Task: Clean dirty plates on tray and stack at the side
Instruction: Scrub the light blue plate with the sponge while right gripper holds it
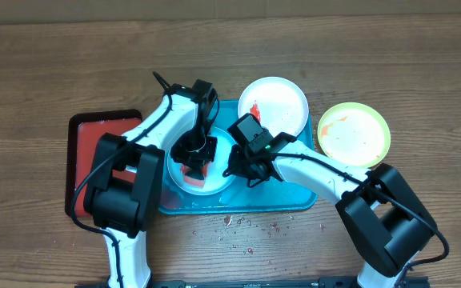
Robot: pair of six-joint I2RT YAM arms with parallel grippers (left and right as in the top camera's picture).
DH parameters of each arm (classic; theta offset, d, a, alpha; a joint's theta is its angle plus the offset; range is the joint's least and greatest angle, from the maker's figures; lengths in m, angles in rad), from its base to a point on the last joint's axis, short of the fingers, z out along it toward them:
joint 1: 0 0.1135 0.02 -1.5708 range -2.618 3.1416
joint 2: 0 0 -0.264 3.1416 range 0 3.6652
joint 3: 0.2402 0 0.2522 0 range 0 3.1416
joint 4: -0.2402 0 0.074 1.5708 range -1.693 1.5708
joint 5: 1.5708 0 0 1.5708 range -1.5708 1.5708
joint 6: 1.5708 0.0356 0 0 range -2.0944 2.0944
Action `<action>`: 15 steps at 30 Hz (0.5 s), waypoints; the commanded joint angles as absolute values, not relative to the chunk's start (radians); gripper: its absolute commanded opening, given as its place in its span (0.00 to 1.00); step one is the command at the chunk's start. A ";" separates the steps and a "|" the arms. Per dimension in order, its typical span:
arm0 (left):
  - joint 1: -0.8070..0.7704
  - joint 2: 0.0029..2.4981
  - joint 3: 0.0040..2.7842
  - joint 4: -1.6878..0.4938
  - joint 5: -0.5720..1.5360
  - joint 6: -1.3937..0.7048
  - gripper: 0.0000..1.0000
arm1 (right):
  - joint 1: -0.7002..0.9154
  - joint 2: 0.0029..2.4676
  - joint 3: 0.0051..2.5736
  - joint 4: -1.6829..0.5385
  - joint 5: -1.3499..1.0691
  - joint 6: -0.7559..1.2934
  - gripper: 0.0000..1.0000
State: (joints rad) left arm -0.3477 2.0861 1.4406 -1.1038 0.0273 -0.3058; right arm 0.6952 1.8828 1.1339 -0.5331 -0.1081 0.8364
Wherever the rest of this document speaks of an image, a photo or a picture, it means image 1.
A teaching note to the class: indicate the dark tray with red water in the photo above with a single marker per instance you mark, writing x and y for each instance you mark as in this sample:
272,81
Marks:
84,131

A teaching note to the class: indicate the light blue rimmed plate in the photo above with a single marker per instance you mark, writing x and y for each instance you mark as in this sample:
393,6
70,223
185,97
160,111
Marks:
214,176

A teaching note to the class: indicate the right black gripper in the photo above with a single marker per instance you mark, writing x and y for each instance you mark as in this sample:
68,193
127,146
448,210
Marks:
241,169

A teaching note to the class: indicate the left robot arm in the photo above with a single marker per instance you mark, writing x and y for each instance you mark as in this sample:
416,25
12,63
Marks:
123,189

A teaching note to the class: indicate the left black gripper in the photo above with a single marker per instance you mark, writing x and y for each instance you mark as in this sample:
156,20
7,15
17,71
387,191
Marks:
208,154

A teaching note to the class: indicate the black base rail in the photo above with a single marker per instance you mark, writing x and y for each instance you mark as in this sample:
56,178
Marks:
323,282

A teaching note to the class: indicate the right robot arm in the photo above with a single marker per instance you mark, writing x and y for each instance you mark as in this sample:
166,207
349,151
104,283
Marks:
386,221

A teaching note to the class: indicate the green rimmed white plate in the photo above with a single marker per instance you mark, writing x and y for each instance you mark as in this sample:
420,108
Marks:
355,134

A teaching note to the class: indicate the teal plastic tray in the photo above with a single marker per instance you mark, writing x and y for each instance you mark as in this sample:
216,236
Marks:
230,195

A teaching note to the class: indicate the white plate with red stain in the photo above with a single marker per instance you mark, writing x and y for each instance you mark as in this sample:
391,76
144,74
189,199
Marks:
278,104

